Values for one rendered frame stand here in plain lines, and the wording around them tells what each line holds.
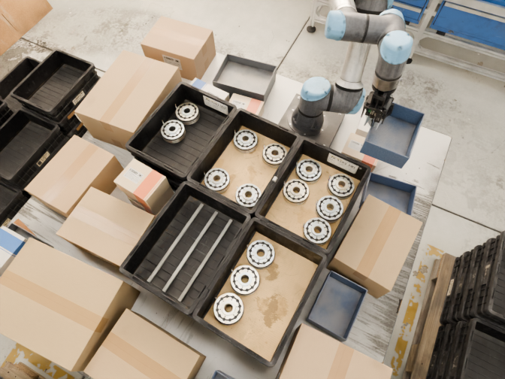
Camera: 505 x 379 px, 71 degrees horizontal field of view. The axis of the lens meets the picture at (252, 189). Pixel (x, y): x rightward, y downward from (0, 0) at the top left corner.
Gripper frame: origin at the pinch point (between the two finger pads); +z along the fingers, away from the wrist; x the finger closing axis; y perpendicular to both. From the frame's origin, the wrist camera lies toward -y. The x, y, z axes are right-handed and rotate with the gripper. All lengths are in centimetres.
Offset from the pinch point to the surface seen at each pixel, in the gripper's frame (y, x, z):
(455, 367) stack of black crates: 46, 68, 77
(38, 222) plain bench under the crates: 81, -112, 32
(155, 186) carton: 50, -64, 14
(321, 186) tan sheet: 15.9, -10.3, 28.0
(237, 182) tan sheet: 30, -41, 25
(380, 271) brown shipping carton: 39, 22, 28
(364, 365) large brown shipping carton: 70, 27, 24
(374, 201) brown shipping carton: 13.9, 10.9, 26.9
